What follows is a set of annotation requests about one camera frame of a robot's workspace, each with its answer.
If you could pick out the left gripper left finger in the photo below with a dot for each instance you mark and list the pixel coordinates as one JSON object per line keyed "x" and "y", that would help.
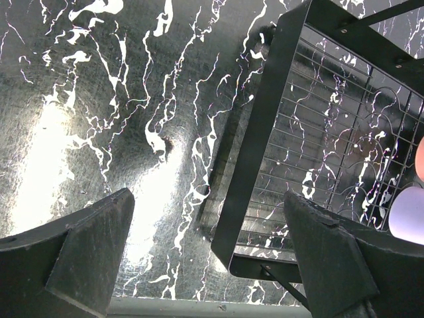
{"x": 67, "y": 267}

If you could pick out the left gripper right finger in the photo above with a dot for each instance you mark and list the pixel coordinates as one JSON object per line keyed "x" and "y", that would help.
{"x": 350, "y": 270}

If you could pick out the lavender plastic cup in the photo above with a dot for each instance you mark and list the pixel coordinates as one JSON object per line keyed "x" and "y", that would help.
{"x": 405, "y": 218}

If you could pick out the pink plastic cup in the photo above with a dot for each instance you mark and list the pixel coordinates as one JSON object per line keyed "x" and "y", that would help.
{"x": 419, "y": 160}

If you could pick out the black wire dish rack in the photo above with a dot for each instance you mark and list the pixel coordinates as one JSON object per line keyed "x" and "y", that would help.
{"x": 337, "y": 119}

